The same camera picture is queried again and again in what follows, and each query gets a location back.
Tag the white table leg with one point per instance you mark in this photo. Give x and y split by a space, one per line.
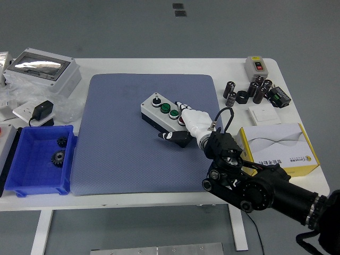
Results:
41 233
239 231

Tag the white and yellow cardboard box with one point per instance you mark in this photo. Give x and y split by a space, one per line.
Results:
281 143

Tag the black cylindrical capacitor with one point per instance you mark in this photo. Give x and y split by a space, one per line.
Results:
259 79
259 95
267 85
229 89
252 89
231 100

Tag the black power adapter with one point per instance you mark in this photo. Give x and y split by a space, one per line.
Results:
42 109

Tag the blue plastic bin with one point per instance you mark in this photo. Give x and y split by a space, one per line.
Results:
32 170

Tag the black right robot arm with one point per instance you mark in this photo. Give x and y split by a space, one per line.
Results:
265 186

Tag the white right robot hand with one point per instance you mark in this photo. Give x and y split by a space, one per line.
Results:
196 120

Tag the grey metal plate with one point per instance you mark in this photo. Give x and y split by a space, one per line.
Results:
159 249

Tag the clear plastic bag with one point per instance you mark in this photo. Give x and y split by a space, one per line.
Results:
66 106

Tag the black plastic hex nut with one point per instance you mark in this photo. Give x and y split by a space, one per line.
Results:
238 97

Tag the black module with green terminal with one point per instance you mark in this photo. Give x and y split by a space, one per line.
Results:
280 97

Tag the grey four-button control box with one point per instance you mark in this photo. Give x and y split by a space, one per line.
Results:
148 107

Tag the small black gear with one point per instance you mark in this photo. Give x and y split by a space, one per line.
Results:
62 141

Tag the white wall switch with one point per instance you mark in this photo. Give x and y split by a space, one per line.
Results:
264 115

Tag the grey two-button switch box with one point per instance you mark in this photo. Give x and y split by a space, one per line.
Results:
252 67

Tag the white wall socket plate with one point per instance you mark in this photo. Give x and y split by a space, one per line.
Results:
22 110

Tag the grey enclosure with clear window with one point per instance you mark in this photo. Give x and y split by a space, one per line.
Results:
63 79

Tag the grey-blue table mat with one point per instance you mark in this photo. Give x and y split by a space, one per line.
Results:
119 148

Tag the large black gear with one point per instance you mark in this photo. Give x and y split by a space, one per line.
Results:
58 158

